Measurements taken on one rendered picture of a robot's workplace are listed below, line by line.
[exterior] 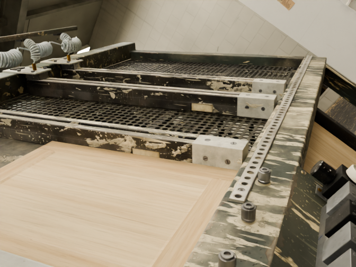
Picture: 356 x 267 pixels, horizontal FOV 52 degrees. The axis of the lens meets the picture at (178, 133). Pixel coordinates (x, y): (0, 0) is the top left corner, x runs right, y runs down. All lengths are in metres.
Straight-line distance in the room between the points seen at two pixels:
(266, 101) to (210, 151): 0.44
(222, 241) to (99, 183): 0.36
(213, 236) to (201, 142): 0.33
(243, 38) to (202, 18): 0.76
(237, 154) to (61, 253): 0.44
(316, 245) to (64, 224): 0.45
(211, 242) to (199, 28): 5.84
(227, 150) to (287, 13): 3.60
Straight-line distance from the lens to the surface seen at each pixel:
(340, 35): 4.35
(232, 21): 6.09
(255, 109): 1.28
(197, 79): 1.57
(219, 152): 0.87
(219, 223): 0.64
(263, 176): 0.75
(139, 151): 0.97
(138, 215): 0.72
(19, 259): 0.64
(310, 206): 0.76
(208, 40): 6.32
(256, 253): 0.58
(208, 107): 1.33
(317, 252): 0.67
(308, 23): 4.37
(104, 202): 0.78
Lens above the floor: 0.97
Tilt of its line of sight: 7 degrees up
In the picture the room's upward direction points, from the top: 52 degrees counter-clockwise
